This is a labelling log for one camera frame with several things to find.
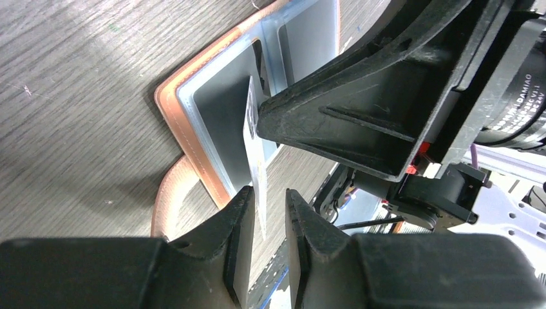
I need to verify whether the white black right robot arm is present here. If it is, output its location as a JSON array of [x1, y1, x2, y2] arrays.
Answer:
[[257, 1, 545, 230]]

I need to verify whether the white credit card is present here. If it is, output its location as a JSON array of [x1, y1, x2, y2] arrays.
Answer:
[[243, 76, 267, 240]]

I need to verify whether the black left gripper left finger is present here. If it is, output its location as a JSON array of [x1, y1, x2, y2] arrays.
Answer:
[[1, 186, 255, 308]]

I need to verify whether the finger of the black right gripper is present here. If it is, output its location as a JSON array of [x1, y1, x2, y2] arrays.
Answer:
[[257, 1, 513, 182]]

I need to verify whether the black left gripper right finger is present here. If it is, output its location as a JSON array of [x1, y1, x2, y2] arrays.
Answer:
[[285, 189, 545, 308]]

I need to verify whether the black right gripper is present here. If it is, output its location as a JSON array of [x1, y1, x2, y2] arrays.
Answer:
[[427, 1, 545, 165]]

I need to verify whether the tan leather card holder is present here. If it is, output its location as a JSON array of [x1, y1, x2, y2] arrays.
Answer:
[[151, 1, 341, 240]]

